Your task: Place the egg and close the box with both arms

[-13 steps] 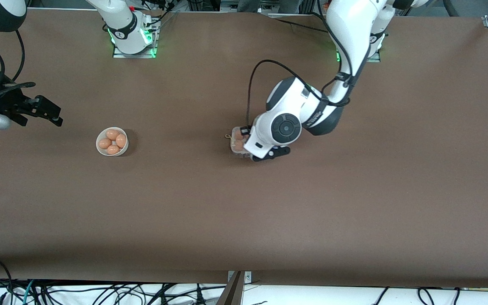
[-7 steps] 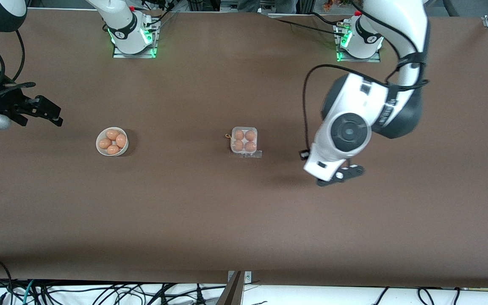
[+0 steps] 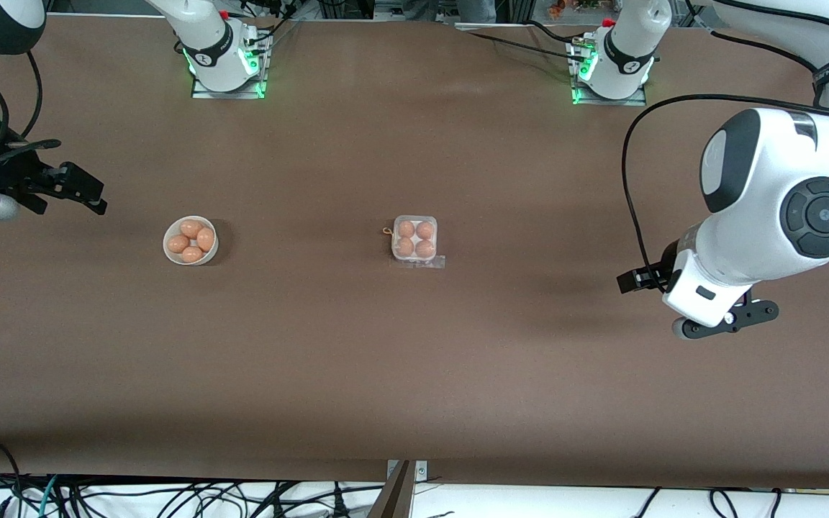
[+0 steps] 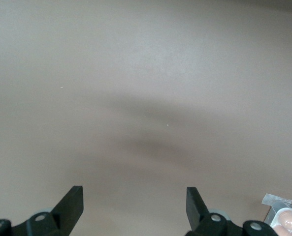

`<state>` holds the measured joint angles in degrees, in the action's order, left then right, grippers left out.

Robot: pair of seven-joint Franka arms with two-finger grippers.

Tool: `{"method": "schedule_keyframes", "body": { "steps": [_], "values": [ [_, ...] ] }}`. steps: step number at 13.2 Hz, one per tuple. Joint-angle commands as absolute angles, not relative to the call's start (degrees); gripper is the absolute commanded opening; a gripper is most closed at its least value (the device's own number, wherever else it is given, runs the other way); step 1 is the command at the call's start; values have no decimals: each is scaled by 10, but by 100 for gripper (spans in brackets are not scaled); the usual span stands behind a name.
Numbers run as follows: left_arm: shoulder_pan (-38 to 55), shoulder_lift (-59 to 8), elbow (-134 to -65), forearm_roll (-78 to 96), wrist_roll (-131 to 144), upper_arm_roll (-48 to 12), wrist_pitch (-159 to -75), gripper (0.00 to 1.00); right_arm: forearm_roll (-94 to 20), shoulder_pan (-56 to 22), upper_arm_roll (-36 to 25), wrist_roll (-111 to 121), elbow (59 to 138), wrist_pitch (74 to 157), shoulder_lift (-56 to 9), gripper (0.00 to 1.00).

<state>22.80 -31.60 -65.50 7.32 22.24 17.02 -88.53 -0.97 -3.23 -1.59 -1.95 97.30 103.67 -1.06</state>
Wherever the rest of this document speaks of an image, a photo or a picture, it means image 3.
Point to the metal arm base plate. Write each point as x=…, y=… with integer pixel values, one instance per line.
x=202, y=92
x=637, y=99

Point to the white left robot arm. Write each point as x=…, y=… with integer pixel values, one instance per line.
x=760, y=237

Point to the white round bowl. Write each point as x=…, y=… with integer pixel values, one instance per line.
x=211, y=257

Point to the metal table edge bracket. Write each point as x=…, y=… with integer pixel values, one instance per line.
x=421, y=471

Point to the clear tape strip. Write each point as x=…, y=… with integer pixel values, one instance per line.
x=440, y=262

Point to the small orange object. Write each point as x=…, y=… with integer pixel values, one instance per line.
x=556, y=8

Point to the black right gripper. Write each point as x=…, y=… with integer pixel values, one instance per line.
x=20, y=181

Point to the dark slanted post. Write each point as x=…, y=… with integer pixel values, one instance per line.
x=393, y=496

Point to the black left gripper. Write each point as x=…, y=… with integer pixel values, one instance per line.
x=668, y=262

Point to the clear plastic egg box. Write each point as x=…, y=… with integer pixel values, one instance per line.
x=415, y=218

